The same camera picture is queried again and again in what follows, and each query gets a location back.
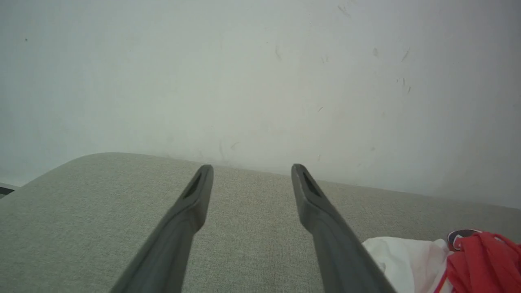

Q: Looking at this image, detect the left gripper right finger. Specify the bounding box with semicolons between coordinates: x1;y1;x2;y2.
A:
291;164;397;293

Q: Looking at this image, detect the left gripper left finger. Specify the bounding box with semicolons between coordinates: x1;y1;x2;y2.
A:
111;164;215;293

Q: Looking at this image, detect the red and white basketball jersey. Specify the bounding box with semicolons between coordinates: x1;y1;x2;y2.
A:
361;229;521;293

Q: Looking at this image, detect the grey fabric sofa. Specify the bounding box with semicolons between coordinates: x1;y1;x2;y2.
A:
0;153;521;293

